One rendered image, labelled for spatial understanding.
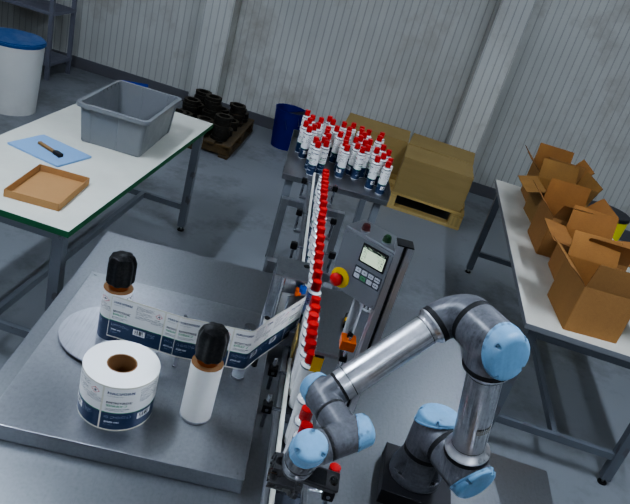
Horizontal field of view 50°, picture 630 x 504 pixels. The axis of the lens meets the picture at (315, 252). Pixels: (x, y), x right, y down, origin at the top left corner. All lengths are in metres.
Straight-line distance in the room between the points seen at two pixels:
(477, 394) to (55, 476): 1.04
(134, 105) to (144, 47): 3.55
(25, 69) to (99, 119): 2.58
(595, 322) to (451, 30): 4.29
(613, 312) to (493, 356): 1.96
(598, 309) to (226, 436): 2.03
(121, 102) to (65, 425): 2.72
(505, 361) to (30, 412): 1.20
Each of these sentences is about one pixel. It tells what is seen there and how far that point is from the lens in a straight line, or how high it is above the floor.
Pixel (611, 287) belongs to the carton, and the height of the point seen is 1.06.
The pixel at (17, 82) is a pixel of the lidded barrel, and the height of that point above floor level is 0.31.
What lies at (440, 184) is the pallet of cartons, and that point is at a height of 0.36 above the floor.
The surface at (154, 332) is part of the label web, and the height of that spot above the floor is 0.98.
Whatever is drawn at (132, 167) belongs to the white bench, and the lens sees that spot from 3.63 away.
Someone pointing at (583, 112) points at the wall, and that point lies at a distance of 7.37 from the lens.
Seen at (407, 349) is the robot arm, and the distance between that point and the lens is 1.59.
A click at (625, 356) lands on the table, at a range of 3.48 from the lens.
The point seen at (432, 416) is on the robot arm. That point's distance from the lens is 1.87.
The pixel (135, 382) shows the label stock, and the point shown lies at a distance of 1.82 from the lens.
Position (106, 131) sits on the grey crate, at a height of 0.90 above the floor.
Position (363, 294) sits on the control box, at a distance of 1.85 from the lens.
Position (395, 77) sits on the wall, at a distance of 7.19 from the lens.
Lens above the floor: 2.19
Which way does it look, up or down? 26 degrees down
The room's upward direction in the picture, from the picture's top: 17 degrees clockwise
